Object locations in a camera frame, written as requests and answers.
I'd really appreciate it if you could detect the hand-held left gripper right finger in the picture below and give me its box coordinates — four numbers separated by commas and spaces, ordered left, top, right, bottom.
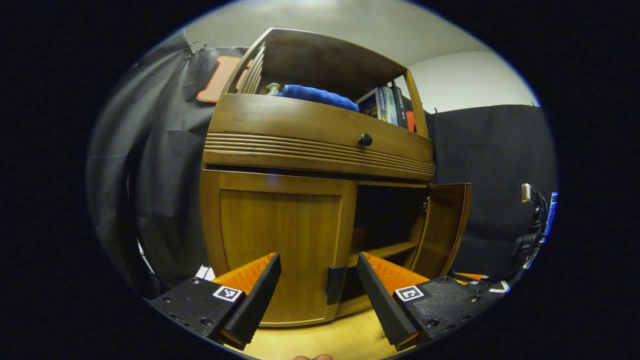
356, 251, 496, 352

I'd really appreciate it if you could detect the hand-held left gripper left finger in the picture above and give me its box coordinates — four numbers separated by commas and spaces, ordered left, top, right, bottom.
149, 252, 282, 351

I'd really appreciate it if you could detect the wooden cabinet door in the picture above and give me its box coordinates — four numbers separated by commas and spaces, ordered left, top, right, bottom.
200, 170, 358, 327
411, 182, 472, 280

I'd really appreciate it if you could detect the wooden double-door shoe cabinet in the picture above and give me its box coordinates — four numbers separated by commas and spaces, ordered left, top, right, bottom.
199, 27, 472, 328

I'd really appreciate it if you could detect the wooden inner cabinet shelf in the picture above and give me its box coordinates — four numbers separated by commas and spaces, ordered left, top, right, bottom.
347, 241, 418, 268

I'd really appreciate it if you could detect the wooden cabinet drawer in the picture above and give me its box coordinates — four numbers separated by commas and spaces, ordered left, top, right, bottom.
202, 93, 435, 182

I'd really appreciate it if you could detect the black backdrop cloth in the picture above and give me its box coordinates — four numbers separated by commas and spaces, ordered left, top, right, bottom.
86, 30, 558, 297

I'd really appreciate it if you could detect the grey book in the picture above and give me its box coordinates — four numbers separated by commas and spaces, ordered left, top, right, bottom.
378, 86, 399, 126

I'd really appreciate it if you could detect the dark blue book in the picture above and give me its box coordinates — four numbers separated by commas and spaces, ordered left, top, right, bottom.
357, 88, 388, 121

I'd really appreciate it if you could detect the blue folded towel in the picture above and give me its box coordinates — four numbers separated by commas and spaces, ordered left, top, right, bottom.
274, 84, 360, 113

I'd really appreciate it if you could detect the black left door handle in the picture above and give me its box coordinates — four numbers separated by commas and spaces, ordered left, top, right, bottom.
326, 266, 347, 306

